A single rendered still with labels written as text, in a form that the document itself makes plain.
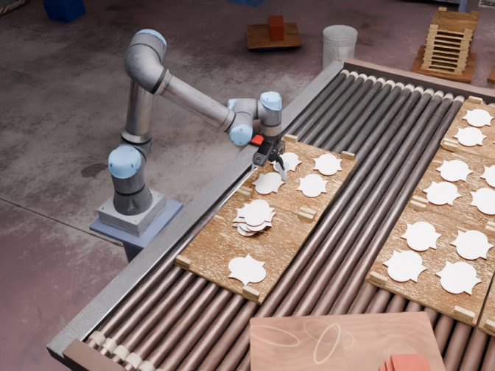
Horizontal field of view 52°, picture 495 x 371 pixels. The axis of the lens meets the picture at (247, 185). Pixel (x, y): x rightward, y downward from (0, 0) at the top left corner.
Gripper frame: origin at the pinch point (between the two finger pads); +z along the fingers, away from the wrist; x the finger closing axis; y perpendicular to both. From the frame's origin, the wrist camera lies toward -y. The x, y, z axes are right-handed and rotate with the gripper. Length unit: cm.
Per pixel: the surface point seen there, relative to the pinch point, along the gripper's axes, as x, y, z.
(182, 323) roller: -7, -69, 8
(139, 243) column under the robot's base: 31, -45, 12
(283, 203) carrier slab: -10.6, -6.9, 4.2
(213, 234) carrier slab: 4.4, -33.2, 5.2
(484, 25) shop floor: -24, 414, 82
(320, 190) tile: -20.0, 5.3, 2.8
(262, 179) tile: 3.1, 0.9, 3.0
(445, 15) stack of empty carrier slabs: -1, 315, 42
